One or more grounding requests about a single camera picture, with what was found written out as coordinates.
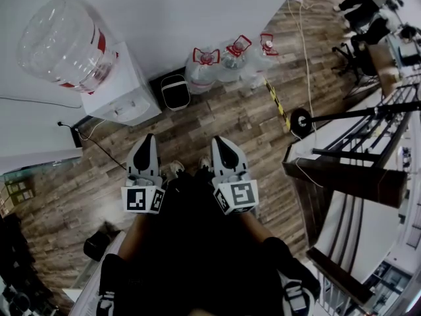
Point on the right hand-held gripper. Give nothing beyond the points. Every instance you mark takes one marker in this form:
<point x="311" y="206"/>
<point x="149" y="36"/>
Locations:
<point x="240" y="194"/>

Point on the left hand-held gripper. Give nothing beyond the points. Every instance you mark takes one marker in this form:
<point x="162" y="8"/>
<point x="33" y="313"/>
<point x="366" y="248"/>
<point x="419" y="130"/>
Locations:
<point x="141" y="199"/>

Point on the person's left forearm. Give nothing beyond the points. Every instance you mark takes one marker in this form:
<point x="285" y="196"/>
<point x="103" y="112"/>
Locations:
<point x="135" y="235"/>

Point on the person's right forearm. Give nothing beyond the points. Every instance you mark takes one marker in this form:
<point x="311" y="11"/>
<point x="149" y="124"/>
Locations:
<point x="258" y="227"/>

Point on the person's right shoe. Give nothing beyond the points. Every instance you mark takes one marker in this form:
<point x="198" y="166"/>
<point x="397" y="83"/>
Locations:
<point x="204" y="164"/>

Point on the person's shoe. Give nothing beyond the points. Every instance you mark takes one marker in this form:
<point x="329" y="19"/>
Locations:
<point x="204" y="164"/>
<point x="172" y="170"/>

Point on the person's left shoe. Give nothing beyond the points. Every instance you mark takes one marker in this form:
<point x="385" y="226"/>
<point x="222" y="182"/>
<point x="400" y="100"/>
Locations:
<point x="172" y="170"/>

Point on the black round-base stand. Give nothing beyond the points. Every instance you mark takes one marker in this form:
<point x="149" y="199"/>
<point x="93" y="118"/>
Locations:
<point x="295" y="123"/>

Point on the yellow black striped floor tape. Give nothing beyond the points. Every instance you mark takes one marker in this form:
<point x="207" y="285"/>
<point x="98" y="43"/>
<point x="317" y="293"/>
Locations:
<point x="278" y="103"/>

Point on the white water dispenser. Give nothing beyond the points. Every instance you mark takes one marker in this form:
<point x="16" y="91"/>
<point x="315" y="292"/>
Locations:
<point x="131" y="87"/>

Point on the small black bin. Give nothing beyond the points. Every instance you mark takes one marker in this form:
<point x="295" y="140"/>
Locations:
<point x="97" y="246"/>

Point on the person's black clothed body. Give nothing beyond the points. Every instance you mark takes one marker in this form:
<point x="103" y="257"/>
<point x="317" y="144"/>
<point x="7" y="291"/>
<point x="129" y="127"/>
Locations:
<point x="197" y="258"/>

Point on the black metal rack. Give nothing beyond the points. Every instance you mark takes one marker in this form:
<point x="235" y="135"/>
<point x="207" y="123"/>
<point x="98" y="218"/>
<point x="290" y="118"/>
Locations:
<point x="345" y="176"/>
<point x="342" y="156"/>

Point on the large clear jug red label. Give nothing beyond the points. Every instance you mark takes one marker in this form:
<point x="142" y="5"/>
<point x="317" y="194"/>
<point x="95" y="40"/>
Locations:
<point x="62" y="41"/>

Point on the black office chair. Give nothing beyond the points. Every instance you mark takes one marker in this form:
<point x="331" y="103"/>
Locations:
<point x="350" y="63"/>

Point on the black lab equipment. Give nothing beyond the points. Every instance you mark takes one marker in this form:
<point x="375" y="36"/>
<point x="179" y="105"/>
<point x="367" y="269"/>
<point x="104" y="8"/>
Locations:
<point x="14" y="275"/>

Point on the light wooden desk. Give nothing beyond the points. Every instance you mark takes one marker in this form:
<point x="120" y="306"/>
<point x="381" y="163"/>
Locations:
<point x="389" y="71"/>

